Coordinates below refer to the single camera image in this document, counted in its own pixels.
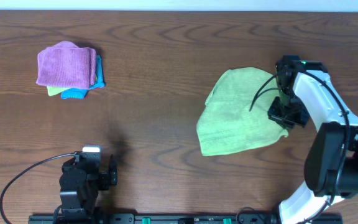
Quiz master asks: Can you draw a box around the light green cloth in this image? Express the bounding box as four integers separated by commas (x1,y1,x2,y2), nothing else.
196,67,288,156

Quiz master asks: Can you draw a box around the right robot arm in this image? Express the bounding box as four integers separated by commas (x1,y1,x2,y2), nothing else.
268,56,358,223

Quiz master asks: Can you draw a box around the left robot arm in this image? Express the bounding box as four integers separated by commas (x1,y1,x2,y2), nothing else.
52,152,117,223

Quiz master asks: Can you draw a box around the folded blue cloth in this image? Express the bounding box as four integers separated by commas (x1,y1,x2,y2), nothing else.
60,55,105,100

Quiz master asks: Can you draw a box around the folded pale green cloth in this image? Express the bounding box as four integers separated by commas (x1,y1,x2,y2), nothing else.
47,86,69,96

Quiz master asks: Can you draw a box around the folded purple cloth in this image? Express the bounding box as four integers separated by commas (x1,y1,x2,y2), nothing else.
36,41,96,90

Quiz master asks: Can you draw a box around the left black cable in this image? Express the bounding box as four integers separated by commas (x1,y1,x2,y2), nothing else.
0,152,77,224

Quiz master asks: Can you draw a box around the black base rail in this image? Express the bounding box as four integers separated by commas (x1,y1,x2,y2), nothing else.
28,213,344,224

